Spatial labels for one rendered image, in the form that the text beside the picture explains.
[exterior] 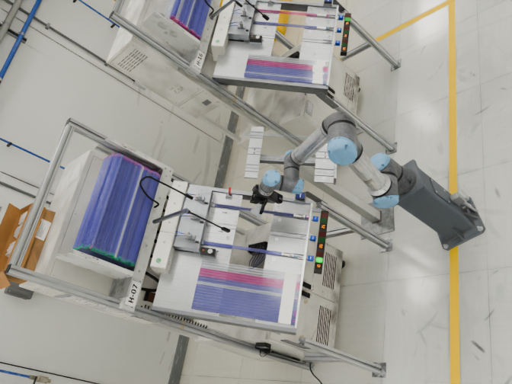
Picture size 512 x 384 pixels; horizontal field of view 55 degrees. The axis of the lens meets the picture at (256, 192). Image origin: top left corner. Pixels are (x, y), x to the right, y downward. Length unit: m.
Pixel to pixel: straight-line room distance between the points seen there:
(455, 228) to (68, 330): 2.69
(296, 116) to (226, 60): 0.58
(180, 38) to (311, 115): 0.98
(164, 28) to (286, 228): 1.37
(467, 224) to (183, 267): 1.51
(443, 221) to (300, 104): 1.23
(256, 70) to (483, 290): 1.78
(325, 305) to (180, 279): 0.98
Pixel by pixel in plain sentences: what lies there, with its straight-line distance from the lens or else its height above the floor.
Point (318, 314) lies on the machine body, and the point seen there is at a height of 0.23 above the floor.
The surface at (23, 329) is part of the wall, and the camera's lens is 3.83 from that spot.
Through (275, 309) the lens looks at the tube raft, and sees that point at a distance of 2.46.
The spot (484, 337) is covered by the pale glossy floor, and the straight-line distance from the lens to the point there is 2.74.
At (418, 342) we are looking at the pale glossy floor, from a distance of 2.90.
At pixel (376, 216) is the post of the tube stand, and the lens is 3.25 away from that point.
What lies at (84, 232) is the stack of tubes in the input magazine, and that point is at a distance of 2.41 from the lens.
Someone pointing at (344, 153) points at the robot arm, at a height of 1.14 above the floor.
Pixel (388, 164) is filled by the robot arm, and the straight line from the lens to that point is 2.39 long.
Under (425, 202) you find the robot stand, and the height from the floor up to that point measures 0.42.
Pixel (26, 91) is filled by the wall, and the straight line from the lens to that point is 4.20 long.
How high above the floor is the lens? 2.42
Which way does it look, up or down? 34 degrees down
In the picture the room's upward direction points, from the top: 60 degrees counter-clockwise
